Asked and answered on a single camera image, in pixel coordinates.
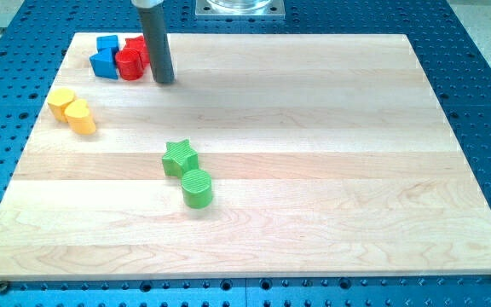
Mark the blue triangle block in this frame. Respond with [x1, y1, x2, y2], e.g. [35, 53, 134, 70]
[90, 49, 118, 79]

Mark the red star block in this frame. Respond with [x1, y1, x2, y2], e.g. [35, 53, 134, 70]
[124, 35, 150, 67]

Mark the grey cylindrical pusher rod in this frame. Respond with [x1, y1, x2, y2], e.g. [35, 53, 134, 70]
[137, 3, 175, 84]

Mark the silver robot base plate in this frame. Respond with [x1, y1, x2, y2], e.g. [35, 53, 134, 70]
[194, 0, 286, 19]

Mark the light wooden board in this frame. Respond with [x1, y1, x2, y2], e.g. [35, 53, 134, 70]
[0, 32, 491, 281]

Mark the blue cube block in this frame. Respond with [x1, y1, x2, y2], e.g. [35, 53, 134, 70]
[96, 35, 119, 54]

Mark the green star block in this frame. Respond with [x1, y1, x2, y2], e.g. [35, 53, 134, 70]
[162, 139, 199, 178]

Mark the green circle block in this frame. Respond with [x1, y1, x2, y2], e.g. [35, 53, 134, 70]
[182, 169, 213, 209]

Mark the red cylinder block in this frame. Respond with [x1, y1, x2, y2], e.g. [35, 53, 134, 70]
[115, 48, 144, 81]

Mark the yellow hexagon block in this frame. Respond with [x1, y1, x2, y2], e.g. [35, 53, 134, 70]
[47, 88, 76, 122]

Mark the left board clamp screw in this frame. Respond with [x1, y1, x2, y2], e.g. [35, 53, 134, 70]
[0, 281, 10, 294]

